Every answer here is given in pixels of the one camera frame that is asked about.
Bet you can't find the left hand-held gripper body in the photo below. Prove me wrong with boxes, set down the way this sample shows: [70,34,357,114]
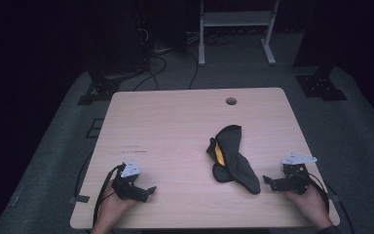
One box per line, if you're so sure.
[111,159,150,203]

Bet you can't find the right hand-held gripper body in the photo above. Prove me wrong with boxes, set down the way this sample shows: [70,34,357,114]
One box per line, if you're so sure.
[280,152,318,196]

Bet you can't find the grey and yellow cloth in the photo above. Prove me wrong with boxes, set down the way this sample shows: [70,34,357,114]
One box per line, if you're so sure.
[206,124,262,195]

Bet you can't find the person's left hand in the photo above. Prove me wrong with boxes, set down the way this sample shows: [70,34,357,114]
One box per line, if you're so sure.
[92,179,138,234]

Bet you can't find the person's right hand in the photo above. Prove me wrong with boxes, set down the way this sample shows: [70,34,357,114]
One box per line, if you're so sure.
[284,182,334,230]

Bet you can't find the grey tape strip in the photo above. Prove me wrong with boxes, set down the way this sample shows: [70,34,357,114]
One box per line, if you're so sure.
[69,194,91,205]

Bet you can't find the dark floor outlet plate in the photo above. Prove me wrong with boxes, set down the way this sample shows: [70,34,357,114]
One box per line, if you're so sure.
[85,118,105,139]

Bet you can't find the black stand base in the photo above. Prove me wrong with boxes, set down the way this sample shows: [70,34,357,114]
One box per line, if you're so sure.
[295,66,349,102]
[76,71,125,106]

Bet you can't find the white metal stand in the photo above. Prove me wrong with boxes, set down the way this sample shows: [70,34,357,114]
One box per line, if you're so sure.
[198,0,281,67]

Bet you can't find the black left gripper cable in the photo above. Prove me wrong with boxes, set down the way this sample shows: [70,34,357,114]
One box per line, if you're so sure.
[92,163,127,227]

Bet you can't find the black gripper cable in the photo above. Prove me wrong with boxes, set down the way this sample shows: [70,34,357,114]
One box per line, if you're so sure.
[306,171,355,234]
[92,163,127,227]

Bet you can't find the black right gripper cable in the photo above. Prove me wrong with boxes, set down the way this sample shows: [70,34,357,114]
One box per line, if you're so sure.
[306,171,355,234]

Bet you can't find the thin black floor cable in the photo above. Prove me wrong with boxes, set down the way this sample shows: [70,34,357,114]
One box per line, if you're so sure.
[74,151,94,199]

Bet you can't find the black floor cables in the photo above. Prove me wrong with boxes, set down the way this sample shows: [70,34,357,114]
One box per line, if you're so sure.
[132,28,238,93]

